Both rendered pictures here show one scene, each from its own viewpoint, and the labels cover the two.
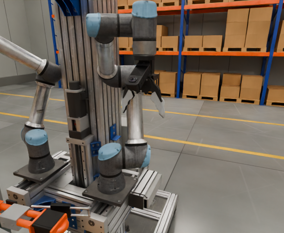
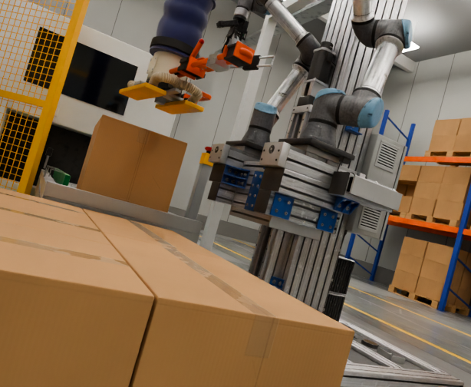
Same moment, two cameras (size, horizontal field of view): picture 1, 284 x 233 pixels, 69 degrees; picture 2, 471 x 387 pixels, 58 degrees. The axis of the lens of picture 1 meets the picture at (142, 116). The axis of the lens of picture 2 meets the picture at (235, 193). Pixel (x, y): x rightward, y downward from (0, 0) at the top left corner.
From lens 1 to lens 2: 1.37 m
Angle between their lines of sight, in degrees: 45
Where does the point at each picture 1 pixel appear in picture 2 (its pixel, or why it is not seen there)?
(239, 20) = not seen: outside the picture
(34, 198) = (231, 160)
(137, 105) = (384, 54)
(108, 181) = (312, 126)
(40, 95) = (290, 77)
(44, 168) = (255, 140)
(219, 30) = not seen: outside the picture
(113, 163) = (326, 102)
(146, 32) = not seen: outside the picture
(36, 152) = (257, 119)
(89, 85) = (341, 50)
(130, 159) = (347, 101)
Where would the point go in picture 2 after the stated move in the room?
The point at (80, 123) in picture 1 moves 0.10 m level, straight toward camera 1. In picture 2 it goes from (314, 85) to (310, 77)
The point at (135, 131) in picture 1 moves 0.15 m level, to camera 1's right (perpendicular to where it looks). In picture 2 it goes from (369, 78) to (408, 78)
